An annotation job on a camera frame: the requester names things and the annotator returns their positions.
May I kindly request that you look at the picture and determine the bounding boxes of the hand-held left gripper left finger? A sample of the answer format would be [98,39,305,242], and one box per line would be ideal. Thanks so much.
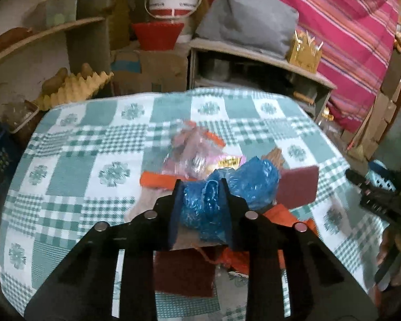
[23,179,188,321]

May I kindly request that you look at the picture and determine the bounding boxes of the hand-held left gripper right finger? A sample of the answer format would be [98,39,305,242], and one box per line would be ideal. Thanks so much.
[220,178,379,321]

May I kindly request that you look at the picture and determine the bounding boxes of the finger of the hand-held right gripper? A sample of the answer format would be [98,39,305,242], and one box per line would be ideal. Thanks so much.
[345,169,370,188]

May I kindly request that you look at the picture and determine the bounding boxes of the blue plastic bag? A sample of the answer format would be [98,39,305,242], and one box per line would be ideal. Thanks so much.
[180,156,280,243]

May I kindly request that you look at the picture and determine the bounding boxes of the dark red scouring pad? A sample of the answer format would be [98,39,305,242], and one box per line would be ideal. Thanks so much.
[277,165,319,208]
[153,246,221,299]

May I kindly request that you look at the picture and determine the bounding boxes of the light blue plastic stool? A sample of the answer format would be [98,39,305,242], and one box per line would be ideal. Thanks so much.
[368,160,393,188]

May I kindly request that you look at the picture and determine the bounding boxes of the yellow snack wrapper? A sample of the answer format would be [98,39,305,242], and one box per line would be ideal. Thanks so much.
[214,155,249,171]

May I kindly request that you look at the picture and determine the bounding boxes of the clear pink plastic bag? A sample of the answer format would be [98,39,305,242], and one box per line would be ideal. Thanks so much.
[164,120,226,178]

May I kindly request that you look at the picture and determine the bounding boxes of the flattened cardboard pieces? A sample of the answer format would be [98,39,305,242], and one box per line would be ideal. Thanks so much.
[346,40,401,163]

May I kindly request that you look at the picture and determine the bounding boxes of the brown paper scrap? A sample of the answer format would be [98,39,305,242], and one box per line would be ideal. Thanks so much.
[261,148,287,169]

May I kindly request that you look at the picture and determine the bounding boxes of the green checked tablecloth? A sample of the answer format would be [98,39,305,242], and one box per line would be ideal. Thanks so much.
[0,87,392,321]

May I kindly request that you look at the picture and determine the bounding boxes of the gold toothpick box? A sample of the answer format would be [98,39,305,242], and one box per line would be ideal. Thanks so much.
[285,29,324,73]

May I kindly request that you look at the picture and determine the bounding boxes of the wooden cabinet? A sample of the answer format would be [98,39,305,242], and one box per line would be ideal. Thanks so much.
[188,38,337,123]

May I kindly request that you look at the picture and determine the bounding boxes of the pink striped blanket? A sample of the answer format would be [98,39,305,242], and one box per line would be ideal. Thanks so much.
[200,0,401,133]

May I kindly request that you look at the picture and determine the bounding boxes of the cardboard box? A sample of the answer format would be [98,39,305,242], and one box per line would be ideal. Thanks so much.
[110,49,190,95]

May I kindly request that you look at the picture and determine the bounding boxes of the metal pot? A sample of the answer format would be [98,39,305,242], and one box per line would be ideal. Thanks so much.
[200,57,241,81]

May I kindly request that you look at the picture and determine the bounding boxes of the yellow egg tray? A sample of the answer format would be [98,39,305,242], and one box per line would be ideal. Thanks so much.
[36,70,115,112]

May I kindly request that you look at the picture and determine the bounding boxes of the red plastic basket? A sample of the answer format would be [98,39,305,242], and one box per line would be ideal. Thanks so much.
[132,22,185,51]

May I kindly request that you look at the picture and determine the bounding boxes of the small brown basket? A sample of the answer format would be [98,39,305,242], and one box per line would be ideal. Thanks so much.
[2,100,40,137]

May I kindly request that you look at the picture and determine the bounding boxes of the grey cushion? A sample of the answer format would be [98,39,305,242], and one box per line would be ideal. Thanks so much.
[195,0,300,58]

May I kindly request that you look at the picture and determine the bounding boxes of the white plastic bucket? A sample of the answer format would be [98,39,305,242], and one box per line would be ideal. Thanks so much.
[144,0,203,21]

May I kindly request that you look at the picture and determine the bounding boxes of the curved wooden shelf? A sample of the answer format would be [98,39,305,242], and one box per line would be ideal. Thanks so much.
[0,17,106,71]

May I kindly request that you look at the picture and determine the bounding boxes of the clear plastic container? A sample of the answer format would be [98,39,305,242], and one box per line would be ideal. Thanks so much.
[33,0,78,29]

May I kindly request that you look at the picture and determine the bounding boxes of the sweet potato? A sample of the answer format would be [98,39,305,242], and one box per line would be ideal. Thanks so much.
[0,27,36,51]

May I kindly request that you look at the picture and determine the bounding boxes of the wooden handle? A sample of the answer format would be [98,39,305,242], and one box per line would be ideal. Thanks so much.
[293,91,314,105]

